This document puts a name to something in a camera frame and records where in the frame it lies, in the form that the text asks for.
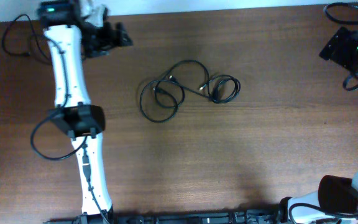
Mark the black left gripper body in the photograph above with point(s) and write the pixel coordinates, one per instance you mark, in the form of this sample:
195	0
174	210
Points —
91	39

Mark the black aluminium frame rail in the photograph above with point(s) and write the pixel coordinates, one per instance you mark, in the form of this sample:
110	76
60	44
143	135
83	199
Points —
225	217

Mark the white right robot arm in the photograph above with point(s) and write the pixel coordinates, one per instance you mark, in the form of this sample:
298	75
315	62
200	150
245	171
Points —
334	139

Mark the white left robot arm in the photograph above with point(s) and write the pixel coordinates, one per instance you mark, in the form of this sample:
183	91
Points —
75	30

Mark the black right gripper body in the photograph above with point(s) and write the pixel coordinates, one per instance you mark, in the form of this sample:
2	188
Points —
348	52

